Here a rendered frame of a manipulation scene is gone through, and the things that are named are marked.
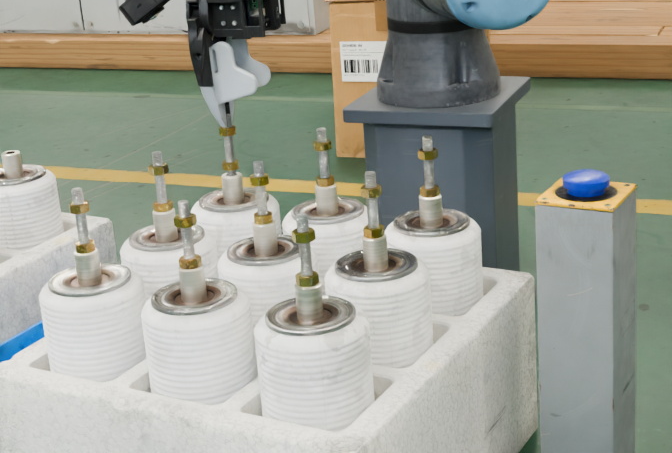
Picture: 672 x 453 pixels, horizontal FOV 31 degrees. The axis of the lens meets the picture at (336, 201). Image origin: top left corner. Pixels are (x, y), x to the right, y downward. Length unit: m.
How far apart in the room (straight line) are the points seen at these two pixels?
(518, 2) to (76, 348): 0.58
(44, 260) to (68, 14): 2.06
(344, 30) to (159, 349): 1.30
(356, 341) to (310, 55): 2.10
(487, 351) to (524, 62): 1.76
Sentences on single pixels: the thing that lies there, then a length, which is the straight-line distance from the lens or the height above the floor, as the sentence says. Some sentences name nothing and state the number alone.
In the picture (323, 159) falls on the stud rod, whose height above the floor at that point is 0.31.
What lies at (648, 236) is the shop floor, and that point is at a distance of 1.89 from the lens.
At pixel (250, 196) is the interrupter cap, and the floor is 0.25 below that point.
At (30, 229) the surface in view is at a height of 0.20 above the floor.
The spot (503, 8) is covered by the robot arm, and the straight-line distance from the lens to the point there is 1.32.
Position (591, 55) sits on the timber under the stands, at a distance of 2.85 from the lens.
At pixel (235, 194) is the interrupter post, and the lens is 1.32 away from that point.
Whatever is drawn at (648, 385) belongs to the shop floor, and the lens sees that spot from 1.45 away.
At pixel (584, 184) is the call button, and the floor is 0.33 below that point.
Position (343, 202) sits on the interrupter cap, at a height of 0.25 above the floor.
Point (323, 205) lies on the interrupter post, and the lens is 1.26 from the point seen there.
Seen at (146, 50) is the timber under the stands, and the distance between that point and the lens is 3.28.
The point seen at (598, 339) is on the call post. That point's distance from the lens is 1.10.
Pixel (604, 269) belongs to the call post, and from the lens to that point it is 1.08.
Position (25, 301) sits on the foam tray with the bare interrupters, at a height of 0.14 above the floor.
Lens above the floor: 0.66
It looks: 18 degrees down
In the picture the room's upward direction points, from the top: 4 degrees counter-clockwise
